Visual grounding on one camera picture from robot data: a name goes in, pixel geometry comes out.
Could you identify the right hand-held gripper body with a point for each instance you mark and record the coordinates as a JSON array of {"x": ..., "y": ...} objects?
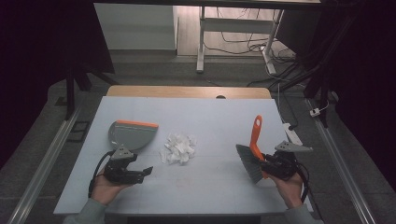
[{"x": 285, "y": 163}]

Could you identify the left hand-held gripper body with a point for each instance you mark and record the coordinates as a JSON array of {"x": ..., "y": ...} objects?
[{"x": 120, "y": 169}]

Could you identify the orange brush with grey bristles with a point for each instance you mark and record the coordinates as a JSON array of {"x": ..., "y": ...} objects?
[{"x": 253, "y": 149}]

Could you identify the grey dustpan with orange edge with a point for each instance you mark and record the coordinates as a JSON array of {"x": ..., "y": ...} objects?
[{"x": 134, "y": 137}]

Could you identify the pile of white paper scraps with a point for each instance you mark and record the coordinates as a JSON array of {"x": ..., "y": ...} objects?
[{"x": 179, "y": 149}]

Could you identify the person's left hand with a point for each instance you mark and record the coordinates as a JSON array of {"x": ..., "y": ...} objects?
[{"x": 106, "y": 189}]

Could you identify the person's right hand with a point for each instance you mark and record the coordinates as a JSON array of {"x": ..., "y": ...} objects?
[{"x": 288, "y": 189}]

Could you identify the white power strip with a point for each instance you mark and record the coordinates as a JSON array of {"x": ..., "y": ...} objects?
[{"x": 292, "y": 133}]

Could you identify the black floor plate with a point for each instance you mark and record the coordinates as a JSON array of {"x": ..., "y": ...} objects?
[{"x": 78, "y": 131}]

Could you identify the small white adapter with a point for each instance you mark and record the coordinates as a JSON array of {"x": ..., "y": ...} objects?
[{"x": 315, "y": 112}]

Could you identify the white table cover board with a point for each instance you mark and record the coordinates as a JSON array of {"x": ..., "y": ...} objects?
[{"x": 202, "y": 124}]

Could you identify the wooden table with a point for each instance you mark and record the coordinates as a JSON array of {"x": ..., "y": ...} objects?
[{"x": 174, "y": 92}]

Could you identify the black tripod stand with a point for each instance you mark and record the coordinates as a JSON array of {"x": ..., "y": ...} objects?
[
  {"x": 71, "y": 87},
  {"x": 320, "y": 71}
]

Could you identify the dark curtain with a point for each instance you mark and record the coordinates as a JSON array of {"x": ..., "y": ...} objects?
[
  {"x": 37, "y": 62},
  {"x": 370, "y": 93}
]

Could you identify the white cabinet panel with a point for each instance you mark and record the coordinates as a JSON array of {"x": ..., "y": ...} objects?
[{"x": 137, "y": 28}]

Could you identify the metal floor rail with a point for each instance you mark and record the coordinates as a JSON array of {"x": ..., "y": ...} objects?
[
  {"x": 43, "y": 165},
  {"x": 342, "y": 168}
]

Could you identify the white desk frame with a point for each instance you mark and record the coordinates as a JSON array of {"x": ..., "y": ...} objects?
[{"x": 236, "y": 25}]

